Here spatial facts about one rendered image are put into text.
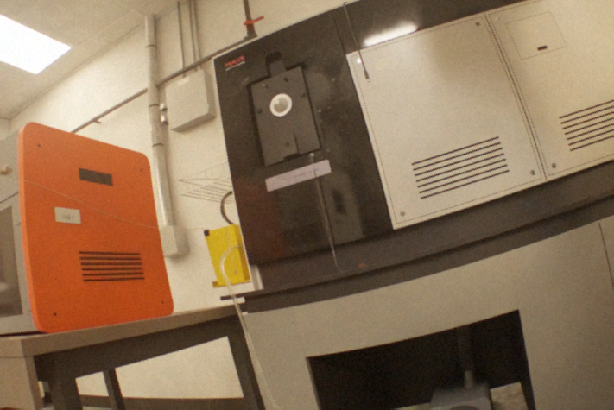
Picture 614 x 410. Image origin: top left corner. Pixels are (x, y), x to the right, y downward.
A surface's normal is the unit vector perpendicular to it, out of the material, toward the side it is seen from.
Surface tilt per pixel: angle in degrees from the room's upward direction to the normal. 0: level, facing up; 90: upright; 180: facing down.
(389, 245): 90
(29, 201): 90
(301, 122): 90
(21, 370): 90
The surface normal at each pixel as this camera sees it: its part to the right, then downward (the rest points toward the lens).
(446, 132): -0.34, -0.15
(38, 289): 0.91, -0.29
